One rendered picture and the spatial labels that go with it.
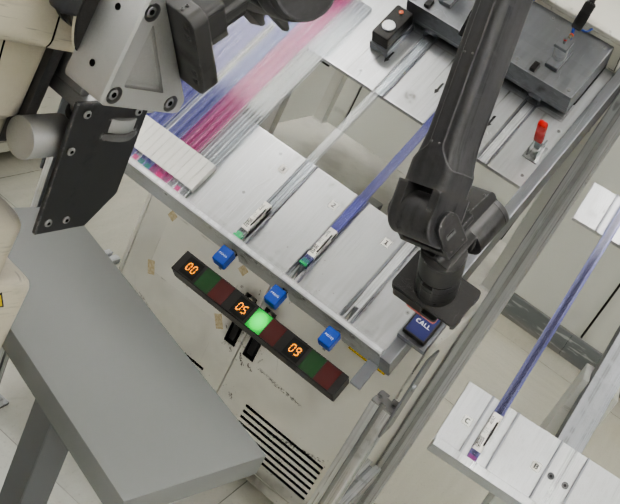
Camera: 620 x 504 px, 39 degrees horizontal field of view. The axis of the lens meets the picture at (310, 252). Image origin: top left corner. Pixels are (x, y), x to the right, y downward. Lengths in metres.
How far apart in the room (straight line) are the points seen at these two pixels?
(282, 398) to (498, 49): 1.05
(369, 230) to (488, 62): 0.50
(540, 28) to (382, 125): 1.88
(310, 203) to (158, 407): 0.44
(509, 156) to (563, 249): 1.78
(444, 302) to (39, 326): 0.57
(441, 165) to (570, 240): 2.28
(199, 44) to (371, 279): 0.76
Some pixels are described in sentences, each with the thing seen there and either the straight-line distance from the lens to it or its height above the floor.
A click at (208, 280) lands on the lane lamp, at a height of 0.66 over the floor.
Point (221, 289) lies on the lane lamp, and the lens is 1.43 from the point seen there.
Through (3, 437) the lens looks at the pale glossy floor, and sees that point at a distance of 2.00.
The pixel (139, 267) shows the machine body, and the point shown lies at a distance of 2.01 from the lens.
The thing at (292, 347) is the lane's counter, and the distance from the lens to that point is 1.39.
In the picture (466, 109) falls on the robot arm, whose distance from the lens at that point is 1.03.
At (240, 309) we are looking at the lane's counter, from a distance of 1.42.
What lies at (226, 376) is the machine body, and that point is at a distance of 1.95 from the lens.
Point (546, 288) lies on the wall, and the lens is 3.35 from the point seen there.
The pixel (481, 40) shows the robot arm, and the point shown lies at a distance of 1.04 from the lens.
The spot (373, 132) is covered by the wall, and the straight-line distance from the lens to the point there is 3.48.
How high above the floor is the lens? 1.42
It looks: 27 degrees down
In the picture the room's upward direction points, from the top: 27 degrees clockwise
